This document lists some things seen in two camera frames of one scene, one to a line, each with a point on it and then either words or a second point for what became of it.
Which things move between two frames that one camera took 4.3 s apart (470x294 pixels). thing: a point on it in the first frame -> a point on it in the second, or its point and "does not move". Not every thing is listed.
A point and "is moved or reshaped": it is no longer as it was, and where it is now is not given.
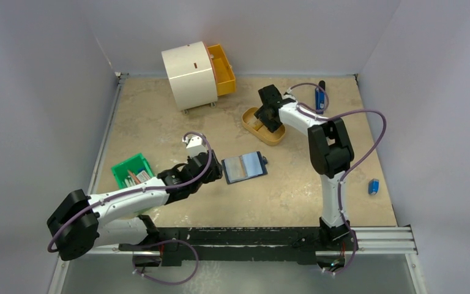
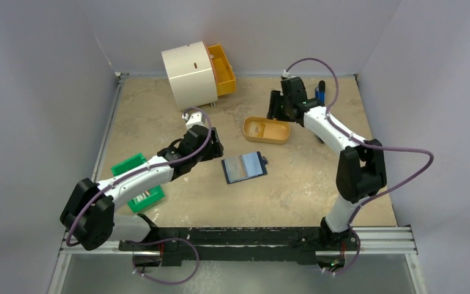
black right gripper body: [267, 111] -> [276, 105]
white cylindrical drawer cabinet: [191, 73] does not move
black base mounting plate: [280, 245] does not move
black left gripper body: [213, 175] -> [213, 152]
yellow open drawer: [224, 80] does not move
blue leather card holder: [244, 166] does not move
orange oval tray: [253, 124] is moved or reshaped
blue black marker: [320, 96] does not move
